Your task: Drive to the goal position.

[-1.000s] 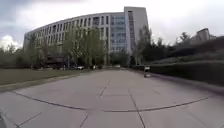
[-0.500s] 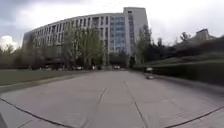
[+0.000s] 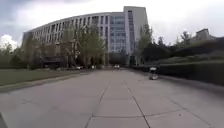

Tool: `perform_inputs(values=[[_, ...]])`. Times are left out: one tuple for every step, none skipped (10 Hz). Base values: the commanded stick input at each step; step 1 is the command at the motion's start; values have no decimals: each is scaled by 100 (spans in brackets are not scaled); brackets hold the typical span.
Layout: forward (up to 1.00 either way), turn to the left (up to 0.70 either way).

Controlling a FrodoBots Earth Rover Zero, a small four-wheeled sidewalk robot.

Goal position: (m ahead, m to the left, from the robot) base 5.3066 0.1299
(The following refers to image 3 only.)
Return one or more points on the dark evergreen trees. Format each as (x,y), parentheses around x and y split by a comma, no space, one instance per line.
(150,48)

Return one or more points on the row of parked cars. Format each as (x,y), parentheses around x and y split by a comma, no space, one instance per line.
(96,67)

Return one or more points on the large curved grey building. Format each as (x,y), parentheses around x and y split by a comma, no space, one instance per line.
(118,30)

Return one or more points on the grey concrete slab road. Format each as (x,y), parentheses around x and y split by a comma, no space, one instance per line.
(113,100)

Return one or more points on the small wheeled robot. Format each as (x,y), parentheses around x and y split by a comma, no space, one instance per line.
(153,73)

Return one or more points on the row of trees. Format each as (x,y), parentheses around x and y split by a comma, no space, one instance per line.
(76,48)

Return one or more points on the grass lawn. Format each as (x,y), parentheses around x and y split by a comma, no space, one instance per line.
(26,75)

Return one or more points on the grassy slope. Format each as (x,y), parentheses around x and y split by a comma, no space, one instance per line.
(196,53)

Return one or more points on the small grey building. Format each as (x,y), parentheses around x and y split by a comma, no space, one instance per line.
(202,34)

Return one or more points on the dark trimmed hedge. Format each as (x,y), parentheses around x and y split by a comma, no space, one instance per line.
(193,70)

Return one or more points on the grey kerb strip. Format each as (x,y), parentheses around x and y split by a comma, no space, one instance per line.
(36,81)

